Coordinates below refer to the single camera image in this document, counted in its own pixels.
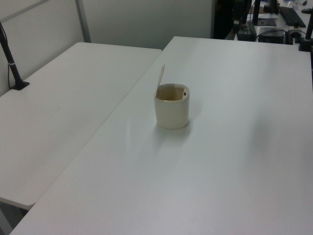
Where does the cream ceramic cup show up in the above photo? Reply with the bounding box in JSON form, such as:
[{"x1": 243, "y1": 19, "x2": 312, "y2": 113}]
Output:
[{"x1": 153, "y1": 64, "x2": 191, "y2": 130}]

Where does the dark green box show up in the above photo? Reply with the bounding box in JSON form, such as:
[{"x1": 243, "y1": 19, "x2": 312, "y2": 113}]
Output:
[{"x1": 237, "y1": 23, "x2": 257, "y2": 42}]

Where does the black upright column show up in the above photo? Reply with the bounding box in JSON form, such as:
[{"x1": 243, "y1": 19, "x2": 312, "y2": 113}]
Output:
[{"x1": 231, "y1": 0, "x2": 248, "y2": 28}]

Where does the black electronics box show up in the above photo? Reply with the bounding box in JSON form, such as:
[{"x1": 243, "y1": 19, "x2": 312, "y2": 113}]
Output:
[{"x1": 257, "y1": 26, "x2": 287, "y2": 44}]

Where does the black monitor stand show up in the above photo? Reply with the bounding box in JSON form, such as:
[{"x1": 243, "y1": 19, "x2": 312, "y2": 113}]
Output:
[{"x1": 251, "y1": 0, "x2": 277, "y2": 26}]

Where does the black clamped stand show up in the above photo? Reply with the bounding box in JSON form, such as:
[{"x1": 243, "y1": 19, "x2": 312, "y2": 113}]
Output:
[{"x1": 298, "y1": 14, "x2": 313, "y2": 52}]

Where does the black keyboard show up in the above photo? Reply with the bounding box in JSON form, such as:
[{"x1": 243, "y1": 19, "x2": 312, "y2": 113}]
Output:
[{"x1": 278, "y1": 5, "x2": 307, "y2": 28}]

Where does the grey metal partition post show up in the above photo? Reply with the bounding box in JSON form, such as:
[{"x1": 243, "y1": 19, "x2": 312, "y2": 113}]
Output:
[{"x1": 74, "y1": 0, "x2": 92, "y2": 44}]

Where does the black clamped camera pole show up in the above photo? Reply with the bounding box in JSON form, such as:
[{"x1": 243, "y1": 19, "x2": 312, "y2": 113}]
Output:
[{"x1": 0, "y1": 21, "x2": 31, "y2": 91}]

